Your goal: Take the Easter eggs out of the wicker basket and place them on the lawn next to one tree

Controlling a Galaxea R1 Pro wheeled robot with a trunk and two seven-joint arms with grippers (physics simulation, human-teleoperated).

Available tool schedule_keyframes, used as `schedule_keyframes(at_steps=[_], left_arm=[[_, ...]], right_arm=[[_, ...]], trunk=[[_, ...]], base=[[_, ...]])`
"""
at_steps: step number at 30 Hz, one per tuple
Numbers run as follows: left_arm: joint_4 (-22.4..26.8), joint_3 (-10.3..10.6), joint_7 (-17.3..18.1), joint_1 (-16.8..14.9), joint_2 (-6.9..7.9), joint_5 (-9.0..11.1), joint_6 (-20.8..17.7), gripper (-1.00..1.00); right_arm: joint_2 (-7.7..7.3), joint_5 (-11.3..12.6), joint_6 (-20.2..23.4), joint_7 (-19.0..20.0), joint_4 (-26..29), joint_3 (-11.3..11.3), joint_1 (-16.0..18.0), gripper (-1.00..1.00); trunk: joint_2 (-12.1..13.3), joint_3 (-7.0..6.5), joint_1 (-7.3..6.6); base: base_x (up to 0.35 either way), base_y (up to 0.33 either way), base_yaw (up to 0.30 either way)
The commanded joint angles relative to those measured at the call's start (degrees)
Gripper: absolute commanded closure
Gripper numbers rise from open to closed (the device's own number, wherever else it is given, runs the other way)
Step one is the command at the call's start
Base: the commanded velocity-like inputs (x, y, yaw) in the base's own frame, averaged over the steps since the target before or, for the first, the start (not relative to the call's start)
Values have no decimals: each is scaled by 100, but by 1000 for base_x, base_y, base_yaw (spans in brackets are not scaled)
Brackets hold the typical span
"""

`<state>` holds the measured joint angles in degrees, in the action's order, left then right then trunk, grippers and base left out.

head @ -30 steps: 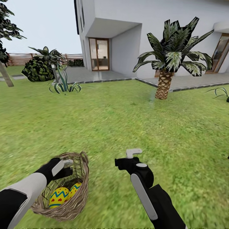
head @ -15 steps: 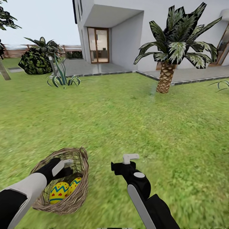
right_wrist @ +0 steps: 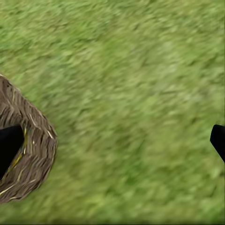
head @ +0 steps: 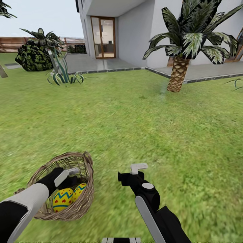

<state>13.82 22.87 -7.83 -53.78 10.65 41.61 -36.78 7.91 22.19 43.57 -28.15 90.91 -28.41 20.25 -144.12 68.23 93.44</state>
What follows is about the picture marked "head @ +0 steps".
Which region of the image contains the wicker basket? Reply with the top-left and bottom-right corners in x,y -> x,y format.
13,151 -> 95,222

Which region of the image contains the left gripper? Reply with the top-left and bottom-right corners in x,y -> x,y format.
57,175 -> 82,190

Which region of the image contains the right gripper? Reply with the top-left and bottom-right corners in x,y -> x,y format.
118,172 -> 144,190

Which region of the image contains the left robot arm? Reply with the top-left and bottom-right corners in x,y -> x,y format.
0,166 -> 82,243

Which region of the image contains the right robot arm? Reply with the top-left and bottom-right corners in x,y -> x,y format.
118,163 -> 191,243

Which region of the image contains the easter egg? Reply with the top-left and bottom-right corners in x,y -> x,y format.
72,182 -> 87,202
52,187 -> 74,213

